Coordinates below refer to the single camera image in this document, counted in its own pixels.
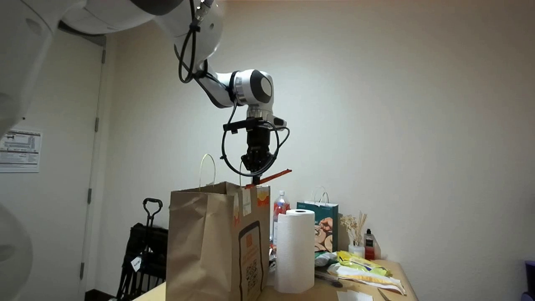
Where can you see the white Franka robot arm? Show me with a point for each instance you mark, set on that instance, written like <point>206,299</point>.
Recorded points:
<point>110,21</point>

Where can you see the dark blue box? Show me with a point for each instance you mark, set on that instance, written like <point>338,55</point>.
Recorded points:
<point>528,277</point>

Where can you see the red label water bottle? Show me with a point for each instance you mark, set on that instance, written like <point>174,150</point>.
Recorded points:
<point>279,205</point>

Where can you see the white paper towel roll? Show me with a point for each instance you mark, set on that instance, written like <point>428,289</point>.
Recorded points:
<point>294,251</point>

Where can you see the black folding cart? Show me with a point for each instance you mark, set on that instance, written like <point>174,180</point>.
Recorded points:
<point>142,251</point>

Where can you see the colourful box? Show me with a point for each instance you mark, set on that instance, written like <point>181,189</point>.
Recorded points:
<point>319,225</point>

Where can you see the grey door closer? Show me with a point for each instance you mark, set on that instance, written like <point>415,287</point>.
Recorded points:
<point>84,33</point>

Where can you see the yellow green snack packets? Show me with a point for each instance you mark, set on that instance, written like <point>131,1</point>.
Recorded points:
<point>361,269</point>

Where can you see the white paper napkin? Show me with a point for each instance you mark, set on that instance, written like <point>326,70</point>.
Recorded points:
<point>355,296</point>

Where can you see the white paper door sign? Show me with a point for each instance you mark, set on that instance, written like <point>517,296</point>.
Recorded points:
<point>18,150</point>

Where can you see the brown paper bag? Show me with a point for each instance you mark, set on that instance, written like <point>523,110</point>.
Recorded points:
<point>211,244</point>

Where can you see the small dark red bottle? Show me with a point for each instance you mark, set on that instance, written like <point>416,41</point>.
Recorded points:
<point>370,244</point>

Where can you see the reed sticks in jar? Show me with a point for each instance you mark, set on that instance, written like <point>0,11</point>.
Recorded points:
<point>355,230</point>

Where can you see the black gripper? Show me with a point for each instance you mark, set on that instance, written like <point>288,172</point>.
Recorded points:
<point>259,143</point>

